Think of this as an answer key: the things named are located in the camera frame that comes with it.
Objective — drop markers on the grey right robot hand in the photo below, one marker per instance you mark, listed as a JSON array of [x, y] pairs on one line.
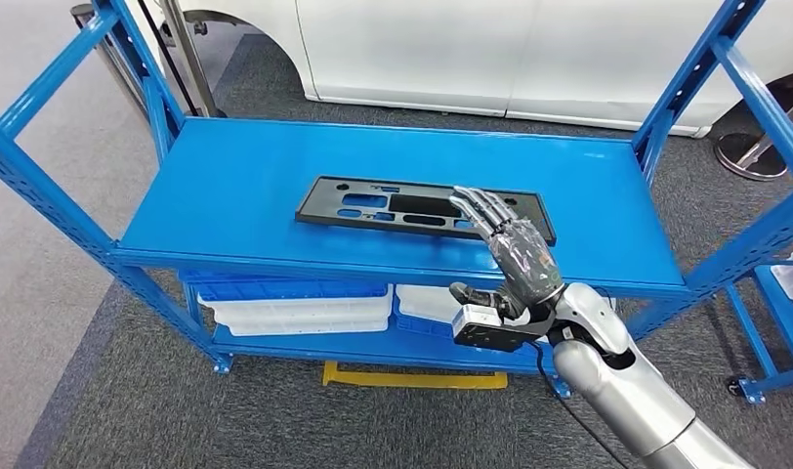
[[526, 259]]

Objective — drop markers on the black plastic panel part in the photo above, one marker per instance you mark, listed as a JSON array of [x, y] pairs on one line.
[[315, 207]]

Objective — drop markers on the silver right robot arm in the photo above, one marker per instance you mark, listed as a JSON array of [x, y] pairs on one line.
[[629, 395]]

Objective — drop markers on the blue metal shelf rack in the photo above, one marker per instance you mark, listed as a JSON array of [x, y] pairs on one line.
[[788, 327], [306, 168]]

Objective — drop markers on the white car body shell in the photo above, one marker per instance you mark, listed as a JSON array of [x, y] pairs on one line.
[[435, 52]]

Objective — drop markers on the flat metal support bar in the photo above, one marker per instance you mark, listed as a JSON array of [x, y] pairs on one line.
[[189, 58]]

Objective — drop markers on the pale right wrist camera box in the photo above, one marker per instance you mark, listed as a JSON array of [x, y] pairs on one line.
[[475, 320]]

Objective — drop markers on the black right camera bracket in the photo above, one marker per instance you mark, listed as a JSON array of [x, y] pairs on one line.
[[506, 338]]

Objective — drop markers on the grey metal stanchion post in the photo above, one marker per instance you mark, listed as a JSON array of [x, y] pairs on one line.
[[115, 65]]

